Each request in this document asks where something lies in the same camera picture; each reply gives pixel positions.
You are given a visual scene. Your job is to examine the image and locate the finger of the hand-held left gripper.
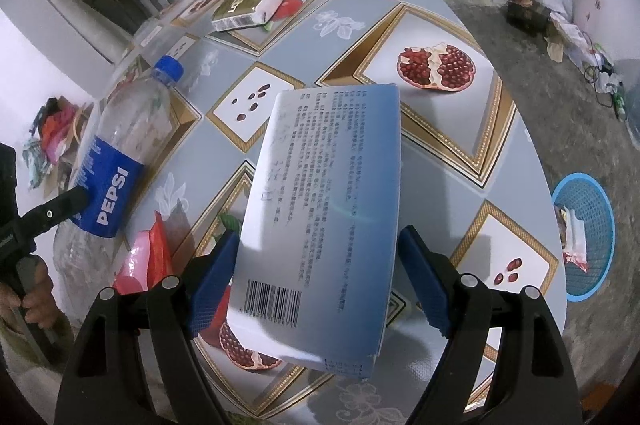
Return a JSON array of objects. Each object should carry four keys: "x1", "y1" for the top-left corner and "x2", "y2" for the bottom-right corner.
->
[{"x1": 17, "y1": 186, "x2": 92, "y2": 238}]

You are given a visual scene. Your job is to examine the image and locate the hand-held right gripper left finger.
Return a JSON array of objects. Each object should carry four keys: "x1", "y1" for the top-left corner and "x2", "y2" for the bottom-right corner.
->
[{"x1": 54, "y1": 230, "x2": 242, "y2": 425}]

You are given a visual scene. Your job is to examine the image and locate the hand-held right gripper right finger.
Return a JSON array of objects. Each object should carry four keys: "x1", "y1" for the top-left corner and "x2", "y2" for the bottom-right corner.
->
[{"x1": 397, "y1": 225, "x2": 584, "y2": 425}]

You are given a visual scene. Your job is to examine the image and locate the clear bottle with blue label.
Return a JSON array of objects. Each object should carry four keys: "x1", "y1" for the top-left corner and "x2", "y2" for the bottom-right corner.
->
[{"x1": 52, "y1": 56, "x2": 182, "y2": 307}]

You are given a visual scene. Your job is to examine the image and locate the blue white cardboard box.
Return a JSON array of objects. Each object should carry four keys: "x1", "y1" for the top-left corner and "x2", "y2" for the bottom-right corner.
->
[{"x1": 226, "y1": 84, "x2": 403, "y2": 381}]

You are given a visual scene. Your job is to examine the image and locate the blue plastic basket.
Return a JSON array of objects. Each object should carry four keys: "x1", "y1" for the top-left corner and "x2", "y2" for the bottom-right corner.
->
[{"x1": 550, "y1": 173, "x2": 617, "y2": 304}]

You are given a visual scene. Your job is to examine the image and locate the person's left forearm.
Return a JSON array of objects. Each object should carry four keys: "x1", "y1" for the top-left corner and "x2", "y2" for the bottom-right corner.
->
[{"x1": 0, "y1": 312, "x2": 76, "y2": 376}]

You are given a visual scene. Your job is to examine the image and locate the person's left hand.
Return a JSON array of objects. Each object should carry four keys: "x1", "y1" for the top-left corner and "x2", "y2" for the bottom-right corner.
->
[{"x1": 0, "y1": 259, "x2": 62, "y2": 328}]

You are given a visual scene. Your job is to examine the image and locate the pile of colourful clutter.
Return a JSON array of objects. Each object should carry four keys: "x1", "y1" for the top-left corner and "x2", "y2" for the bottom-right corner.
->
[{"x1": 22, "y1": 95, "x2": 94, "y2": 202}]

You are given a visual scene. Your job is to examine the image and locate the red snack packet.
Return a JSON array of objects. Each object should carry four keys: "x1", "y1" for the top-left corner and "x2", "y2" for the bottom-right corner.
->
[{"x1": 112, "y1": 211, "x2": 177, "y2": 294}]

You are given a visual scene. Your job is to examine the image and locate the red white wrapper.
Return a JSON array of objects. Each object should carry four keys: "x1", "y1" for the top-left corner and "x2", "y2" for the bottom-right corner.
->
[{"x1": 559, "y1": 205, "x2": 589, "y2": 274}]

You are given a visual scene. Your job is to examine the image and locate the pomegranate printed tablecloth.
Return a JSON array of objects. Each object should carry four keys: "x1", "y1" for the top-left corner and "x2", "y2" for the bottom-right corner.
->
[{"x1": 54, "y1": 0, "x2": 569, "y2": 425}]

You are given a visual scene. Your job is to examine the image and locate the green gold box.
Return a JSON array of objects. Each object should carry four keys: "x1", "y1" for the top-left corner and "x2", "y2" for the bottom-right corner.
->
[{"x1": 210, "y1": 0, "x2": 273, "y2": 34}]

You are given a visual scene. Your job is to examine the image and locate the dark cardboard box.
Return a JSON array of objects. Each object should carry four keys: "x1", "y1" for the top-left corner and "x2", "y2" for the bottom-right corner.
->
[{"x1": 506, "y1": 0, "x2": 552, "y2": 37}]

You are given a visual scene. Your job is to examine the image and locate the small white packet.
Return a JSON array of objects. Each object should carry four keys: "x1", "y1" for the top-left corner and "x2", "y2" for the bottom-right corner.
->
[{"x1": 254, "y1": 0, "x2": 287, "y2": 26}]

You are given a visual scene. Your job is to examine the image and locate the tangled cables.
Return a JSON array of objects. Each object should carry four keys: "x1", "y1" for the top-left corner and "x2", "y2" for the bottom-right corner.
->
[{"x1": 579, "y1": 44, "x2": 627, "y2": 106}]

